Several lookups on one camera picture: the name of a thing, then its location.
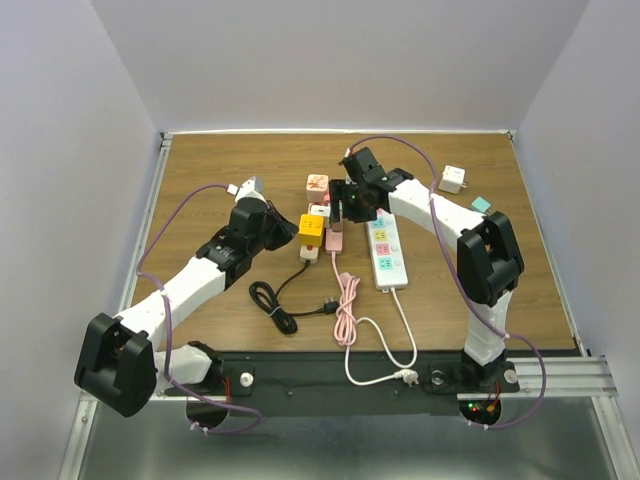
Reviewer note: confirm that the teal plug adapter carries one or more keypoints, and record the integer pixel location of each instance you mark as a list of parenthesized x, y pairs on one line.
[(481, 205)]

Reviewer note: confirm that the yellow cube socket adapter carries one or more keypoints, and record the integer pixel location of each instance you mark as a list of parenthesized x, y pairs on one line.
[(311, 230)]

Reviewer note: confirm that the aluminium left rail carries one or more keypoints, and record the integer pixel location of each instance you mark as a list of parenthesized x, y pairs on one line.
[(142, 231)]

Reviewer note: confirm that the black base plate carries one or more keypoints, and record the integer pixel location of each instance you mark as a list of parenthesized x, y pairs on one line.
[(331, 384)]

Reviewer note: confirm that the white USB charger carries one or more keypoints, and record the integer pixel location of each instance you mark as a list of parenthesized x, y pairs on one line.
[(319, 210)]

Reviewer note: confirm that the aluminium rail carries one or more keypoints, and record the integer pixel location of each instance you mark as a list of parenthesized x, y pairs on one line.
[(142, 231), (545, 376)]

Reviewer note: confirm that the white power strip pastel sockets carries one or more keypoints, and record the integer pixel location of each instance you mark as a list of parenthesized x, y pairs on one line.
[(387, 257)]

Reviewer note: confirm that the aluminium front rail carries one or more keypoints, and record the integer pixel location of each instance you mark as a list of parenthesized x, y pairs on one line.
[(545, 376)]

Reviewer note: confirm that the pink cube adapter deer print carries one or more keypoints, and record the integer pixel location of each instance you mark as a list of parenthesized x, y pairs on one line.
[(316, 187)]

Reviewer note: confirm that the white cube adapter cartoon print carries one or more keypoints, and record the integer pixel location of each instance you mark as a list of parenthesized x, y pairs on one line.
[(452, 179)]

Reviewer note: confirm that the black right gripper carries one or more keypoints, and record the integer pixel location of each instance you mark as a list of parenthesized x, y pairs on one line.
[(338, 191)]

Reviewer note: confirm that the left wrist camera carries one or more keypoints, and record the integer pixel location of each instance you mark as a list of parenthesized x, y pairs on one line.
[(253, 187)]

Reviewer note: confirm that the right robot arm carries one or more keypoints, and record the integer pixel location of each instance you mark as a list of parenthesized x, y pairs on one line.
[(481, 251)]

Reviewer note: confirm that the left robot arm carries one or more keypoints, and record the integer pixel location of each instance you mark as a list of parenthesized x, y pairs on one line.
[(119, 361)]

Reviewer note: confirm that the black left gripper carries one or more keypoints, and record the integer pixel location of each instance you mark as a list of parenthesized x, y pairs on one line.
[(284, 229)]

